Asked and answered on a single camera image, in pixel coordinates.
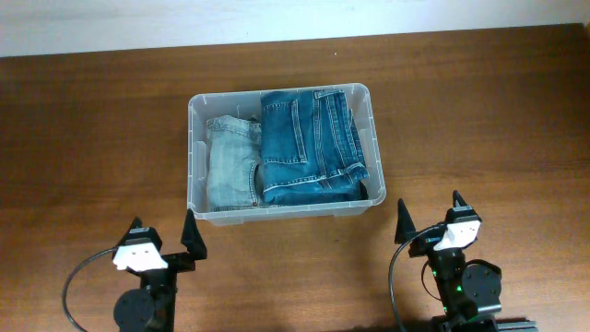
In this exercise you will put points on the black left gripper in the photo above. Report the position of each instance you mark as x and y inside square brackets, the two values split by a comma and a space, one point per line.
[176, 262]

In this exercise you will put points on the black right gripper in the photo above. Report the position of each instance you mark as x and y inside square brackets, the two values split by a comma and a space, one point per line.
[425, 243]

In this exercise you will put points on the light blue jeans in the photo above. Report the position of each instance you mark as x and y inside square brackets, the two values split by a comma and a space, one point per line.
[235, 178]

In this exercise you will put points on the dark blue jeans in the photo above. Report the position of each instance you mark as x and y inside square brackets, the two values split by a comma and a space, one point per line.
[311, 149]

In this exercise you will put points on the black garment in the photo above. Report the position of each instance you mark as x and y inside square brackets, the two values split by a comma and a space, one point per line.
[363, 191]

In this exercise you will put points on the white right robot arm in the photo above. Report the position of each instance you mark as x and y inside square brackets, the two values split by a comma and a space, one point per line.
[468, 290]

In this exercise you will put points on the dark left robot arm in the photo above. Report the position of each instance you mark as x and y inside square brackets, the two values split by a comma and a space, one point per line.
[151, 306]

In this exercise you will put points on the clear plastic storage bin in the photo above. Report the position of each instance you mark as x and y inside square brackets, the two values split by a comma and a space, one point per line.
[247, 105]

